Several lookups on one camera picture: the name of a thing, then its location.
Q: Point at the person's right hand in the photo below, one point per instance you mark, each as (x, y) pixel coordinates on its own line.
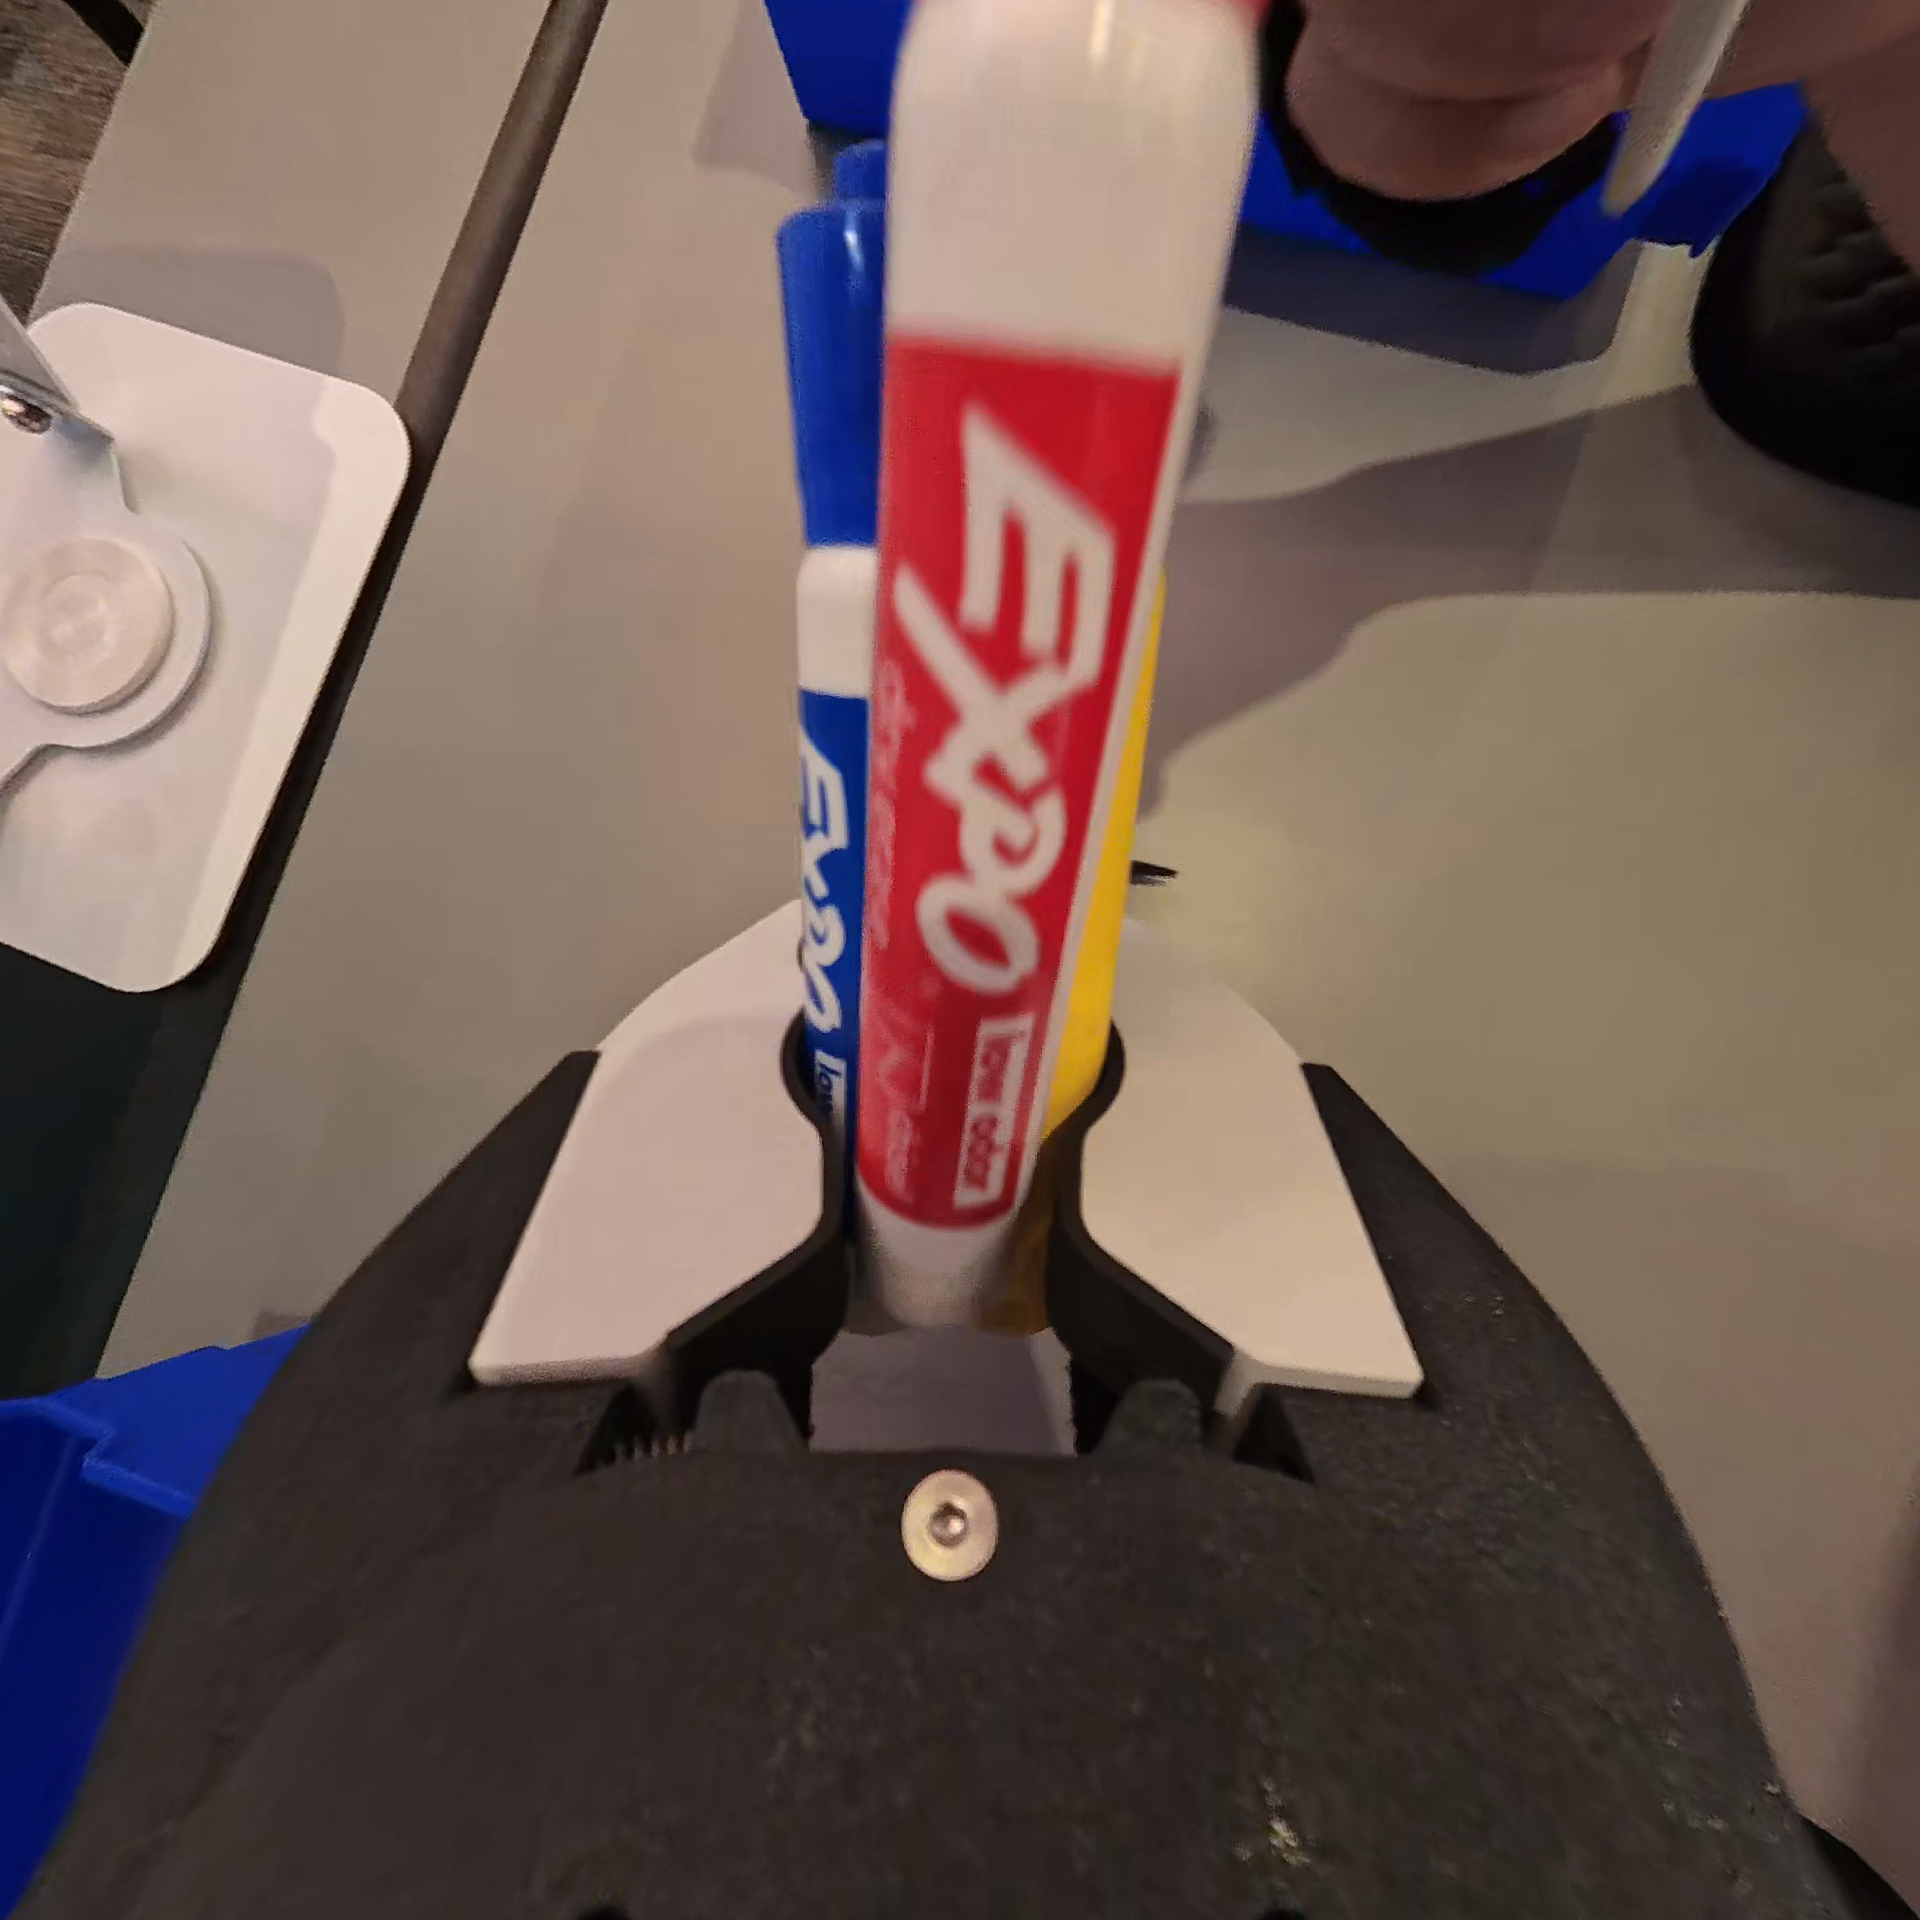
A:
(1456, 90)

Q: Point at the yellow highlighter marker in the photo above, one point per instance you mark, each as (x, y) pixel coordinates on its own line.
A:
(1114, 826)

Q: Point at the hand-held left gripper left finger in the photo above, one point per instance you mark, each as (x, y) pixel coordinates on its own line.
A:
(677, 1199)

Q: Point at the white plastic base plate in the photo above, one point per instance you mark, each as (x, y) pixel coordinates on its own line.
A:
(221, 673)

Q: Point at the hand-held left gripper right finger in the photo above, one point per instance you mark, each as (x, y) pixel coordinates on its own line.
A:
(1244, 1199)

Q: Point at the blue dry erase marker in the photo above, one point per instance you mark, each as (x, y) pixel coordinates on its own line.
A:
(831, 378)

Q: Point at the red dry erase marker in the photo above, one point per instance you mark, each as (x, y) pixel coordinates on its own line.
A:
(1037, 605)

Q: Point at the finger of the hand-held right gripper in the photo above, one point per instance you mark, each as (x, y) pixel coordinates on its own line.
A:
(1673, 79)

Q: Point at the black chair armrest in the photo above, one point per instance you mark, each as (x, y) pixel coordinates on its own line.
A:
(1830, 336)

